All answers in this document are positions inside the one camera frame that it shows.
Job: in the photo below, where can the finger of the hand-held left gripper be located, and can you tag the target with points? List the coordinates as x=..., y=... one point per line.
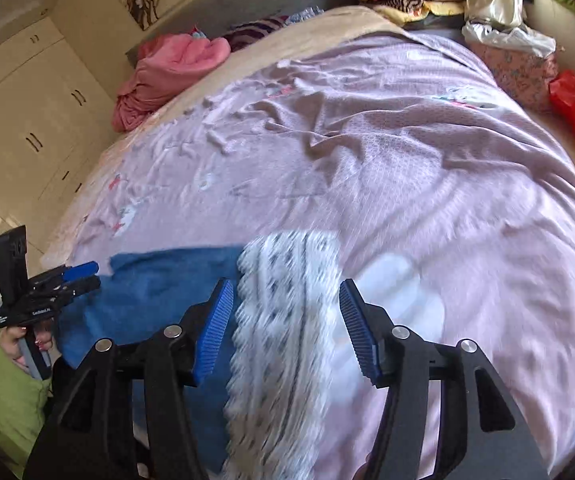
x=83, y=287
x=81, y=271

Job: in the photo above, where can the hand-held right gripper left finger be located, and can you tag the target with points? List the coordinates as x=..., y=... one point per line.
x=215, y=330

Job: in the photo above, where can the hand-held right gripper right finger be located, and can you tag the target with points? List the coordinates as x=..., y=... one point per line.
x=360, y=330

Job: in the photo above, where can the blue denim pants lace cuffs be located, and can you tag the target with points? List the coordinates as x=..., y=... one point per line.
x=157, y=290

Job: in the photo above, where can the person's left forearm green sleeve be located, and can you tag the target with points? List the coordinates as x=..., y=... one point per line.
x=7, y=405

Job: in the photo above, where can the person's left hand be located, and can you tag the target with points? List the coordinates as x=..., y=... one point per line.
x=8, y=344

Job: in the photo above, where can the cream wardrobe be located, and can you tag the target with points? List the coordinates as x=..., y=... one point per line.
x=27, y=110

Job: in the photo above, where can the lilac printed bedspread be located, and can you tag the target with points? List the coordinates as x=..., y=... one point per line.
x=392, y=160

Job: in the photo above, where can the pink crumpled blanket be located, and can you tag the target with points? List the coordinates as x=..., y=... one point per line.
x=167, y=70

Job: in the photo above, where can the purple striped cloth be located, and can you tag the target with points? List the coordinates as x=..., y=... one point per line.
x=252, y=30

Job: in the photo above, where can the pink floral pillow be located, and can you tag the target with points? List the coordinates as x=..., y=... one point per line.
x=522, y=72

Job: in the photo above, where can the blue patterned cloth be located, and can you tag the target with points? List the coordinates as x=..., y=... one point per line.
x=306, y=14

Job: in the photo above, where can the white plastic bag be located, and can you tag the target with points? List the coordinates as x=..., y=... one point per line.
x=510, y=37

